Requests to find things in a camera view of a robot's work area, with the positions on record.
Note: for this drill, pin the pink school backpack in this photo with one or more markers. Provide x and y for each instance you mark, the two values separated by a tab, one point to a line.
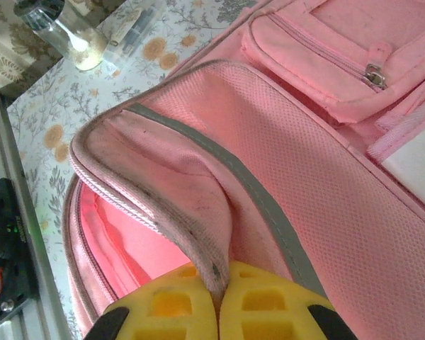
304	159

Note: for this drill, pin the clear plastic pen box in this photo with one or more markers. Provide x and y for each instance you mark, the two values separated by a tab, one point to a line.
134	32

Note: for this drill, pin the glass bottle with black cap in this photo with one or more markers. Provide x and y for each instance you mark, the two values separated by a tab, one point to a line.
67	35

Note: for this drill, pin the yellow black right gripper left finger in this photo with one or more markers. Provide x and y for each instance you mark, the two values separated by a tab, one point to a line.
163	311

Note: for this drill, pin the aluminium front rail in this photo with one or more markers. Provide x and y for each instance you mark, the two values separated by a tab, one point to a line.
39	255

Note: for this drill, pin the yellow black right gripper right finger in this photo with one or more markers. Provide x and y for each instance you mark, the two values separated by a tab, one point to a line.
276	311

